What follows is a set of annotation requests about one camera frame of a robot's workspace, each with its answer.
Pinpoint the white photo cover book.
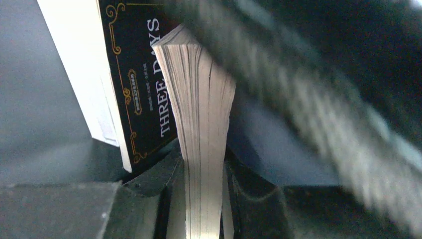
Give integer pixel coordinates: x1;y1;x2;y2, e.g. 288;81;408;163
38;0;119;147

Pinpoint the blue backpack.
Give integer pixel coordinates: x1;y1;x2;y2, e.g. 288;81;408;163
0;0;422;239

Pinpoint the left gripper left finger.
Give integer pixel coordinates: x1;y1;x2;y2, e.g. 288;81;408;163
0;146;185;239

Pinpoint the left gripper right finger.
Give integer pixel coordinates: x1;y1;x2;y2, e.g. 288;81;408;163
224;149;290;239

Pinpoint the orange treehouse book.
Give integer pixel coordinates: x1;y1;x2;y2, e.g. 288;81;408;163
152;25;236;239

